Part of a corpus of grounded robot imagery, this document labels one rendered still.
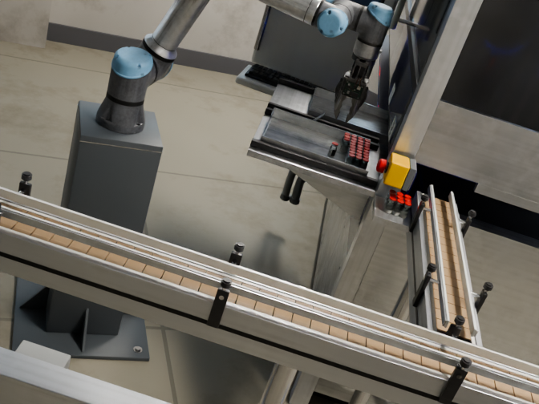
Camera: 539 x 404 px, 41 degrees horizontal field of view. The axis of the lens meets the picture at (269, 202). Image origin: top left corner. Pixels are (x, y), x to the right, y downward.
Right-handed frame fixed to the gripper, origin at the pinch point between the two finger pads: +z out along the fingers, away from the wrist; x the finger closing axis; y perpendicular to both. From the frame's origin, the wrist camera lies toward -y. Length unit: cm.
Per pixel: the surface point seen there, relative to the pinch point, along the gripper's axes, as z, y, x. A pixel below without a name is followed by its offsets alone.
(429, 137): -7.8, 14.4, 25.3
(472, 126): -14.8, 13.6, 34.8
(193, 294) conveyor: 9, 99, -14
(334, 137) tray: 13.9, -15.5, -0.5
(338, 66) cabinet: 11, -84, -10
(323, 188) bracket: 22.7, 6.2, 2.3
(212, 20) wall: 66, -275, -112
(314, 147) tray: 13.9, -1.8, -5.2
